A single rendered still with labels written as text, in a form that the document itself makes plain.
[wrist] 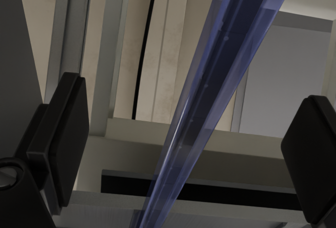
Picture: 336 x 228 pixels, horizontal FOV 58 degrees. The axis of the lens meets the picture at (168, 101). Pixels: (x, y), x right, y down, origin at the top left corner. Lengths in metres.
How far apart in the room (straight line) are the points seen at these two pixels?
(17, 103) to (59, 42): 0.29
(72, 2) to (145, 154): 0.30
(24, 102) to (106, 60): 0.41
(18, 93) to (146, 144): 0.43
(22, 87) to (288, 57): 2.80
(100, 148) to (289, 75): 2.46
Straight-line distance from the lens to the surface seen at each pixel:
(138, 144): 0.58
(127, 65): 2.83
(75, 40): 0.45
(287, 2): 0.93
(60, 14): 0.45
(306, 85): 2.96
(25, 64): 0.17
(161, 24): 2.60
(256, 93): 2.82
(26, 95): 0.18
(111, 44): 0.58
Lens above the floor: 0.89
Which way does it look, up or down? 3 degrees up
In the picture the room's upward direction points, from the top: 172 degrees counter-clockwise
